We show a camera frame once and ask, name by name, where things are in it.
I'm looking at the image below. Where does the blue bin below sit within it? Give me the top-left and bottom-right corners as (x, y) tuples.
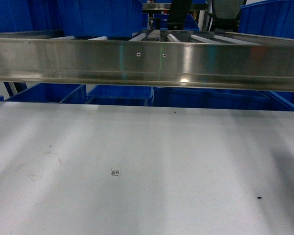
(153, 87), (294, 111)
(86, 85), (154, 106)
(6, 83), (87, 104)

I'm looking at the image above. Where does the small QR code sticker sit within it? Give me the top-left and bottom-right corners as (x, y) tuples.
(111, 167), (122, 177)

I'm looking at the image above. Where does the stainless steel roller shelf rail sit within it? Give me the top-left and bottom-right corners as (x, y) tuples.
(0, 30), (294, 92)

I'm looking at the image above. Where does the large blue bin far left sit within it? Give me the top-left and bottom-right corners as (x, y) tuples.
(0, 0), (62, 33)

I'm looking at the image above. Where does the blue bin below right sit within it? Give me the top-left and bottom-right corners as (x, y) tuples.
(153, 87), (294, 111)

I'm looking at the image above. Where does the black mesh office chair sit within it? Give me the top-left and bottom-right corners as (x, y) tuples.
(207, 0), (246, 32)

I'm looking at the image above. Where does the blue bin far right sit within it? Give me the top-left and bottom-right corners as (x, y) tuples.
(238, 0), (294, 39)

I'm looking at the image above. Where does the blue bin on roller shelf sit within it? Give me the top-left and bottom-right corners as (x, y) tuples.
(57, 0), (144, 37)

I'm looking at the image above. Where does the blue bin below left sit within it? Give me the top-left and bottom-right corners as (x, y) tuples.
(6, 83), (87, 104)

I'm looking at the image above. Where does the blue bin below centre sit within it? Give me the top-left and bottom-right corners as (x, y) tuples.
(86, 85), (154, 106)

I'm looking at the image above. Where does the black chair behind bin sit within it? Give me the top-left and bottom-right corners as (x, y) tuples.
(167, 0), (192, 30)

